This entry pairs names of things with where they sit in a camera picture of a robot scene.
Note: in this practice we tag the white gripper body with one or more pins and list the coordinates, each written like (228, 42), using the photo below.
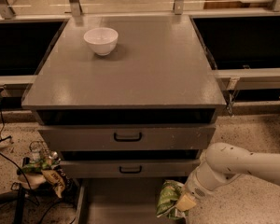
(195, 187)

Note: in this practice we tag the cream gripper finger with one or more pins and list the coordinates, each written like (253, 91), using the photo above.
(185, 202)

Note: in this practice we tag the green jalapeno chip bag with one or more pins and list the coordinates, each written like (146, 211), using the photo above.
(170, 193)

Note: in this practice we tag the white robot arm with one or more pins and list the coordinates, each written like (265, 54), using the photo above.
(222, 164)

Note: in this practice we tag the grey middle drawer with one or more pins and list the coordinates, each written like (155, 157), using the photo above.
(128, 168)

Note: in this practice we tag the grey open bottom drawer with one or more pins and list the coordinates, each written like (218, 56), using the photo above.
(120, 201)

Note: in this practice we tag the grey top drawer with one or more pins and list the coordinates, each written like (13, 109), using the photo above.
(120, 138)

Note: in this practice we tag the grey drawer cabinet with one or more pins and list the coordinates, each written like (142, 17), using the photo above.
(157, 75)

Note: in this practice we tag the pile of snack bags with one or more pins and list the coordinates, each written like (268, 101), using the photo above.
(33, 175)

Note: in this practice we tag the clear plastic bottle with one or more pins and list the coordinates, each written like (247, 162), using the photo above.
(36, 151)

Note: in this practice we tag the white ceramic bowl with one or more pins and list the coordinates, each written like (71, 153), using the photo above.
(102, 40)

